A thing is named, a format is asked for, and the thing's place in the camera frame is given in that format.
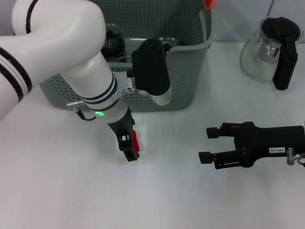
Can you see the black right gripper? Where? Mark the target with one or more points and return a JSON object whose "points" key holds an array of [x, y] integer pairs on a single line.
{"points": [[267, 143]]}

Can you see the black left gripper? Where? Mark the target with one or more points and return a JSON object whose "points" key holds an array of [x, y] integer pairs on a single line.
{"points": [[122, 126]]}

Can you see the long dark red brick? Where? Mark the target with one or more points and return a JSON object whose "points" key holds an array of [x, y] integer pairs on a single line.
{"points": [[136, 142]]}

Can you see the glass teacup black sleeve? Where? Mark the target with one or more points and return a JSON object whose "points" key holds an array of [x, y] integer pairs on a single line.
{"points": [[126, 59], [171, 41]]}

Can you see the glass jar dark lid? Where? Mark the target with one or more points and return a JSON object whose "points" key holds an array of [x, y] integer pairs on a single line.
{"points": [[114, 38]]}

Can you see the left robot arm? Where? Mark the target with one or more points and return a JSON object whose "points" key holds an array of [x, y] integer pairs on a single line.
{"points": [[59, 47]]}

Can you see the grey-green perforated storage basket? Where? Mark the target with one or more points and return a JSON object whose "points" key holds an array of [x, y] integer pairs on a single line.
{"points": [[186, 83]]}

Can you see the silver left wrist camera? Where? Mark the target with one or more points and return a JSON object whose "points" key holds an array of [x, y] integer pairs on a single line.
{"points": [[150, 71]]}

